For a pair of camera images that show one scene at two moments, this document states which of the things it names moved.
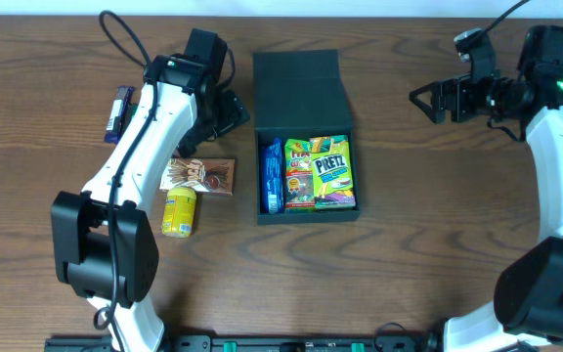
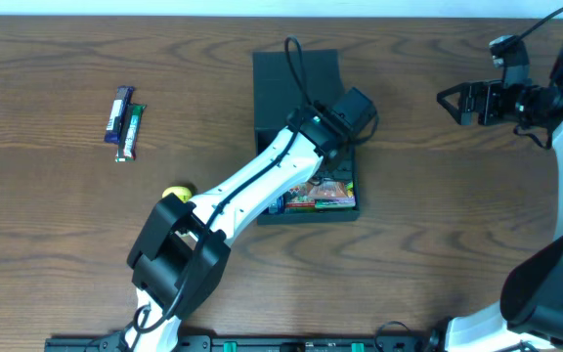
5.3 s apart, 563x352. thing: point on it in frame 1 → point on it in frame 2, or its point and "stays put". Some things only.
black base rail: [255, 344] stays put
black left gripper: [233, 115] → [335, 159]
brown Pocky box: [207, 176] → [327, 190]
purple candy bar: [118, 113] stays put
